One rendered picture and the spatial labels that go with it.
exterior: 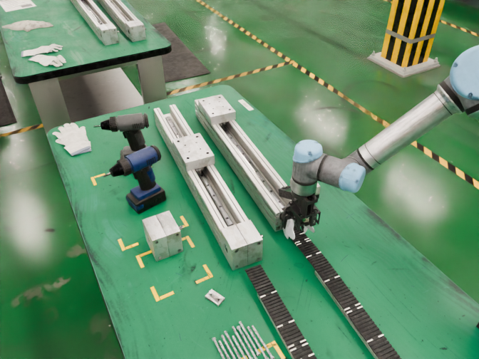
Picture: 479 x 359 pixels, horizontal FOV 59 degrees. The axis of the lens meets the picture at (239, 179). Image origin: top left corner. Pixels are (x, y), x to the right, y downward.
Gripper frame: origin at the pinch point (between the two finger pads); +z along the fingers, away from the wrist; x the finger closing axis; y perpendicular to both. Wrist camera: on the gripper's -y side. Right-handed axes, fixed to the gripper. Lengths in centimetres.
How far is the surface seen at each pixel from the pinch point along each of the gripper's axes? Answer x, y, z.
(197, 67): 62, -292, 78
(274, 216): -4.8, -5.3, -4.2
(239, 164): -5.1, -33.6, -5.6
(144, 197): -41, -32, -4
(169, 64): 39, -310, 78
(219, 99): 3, -73, -11
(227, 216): -18.5, -12.0, -3.7
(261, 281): -18.8, 14.2, -1.2
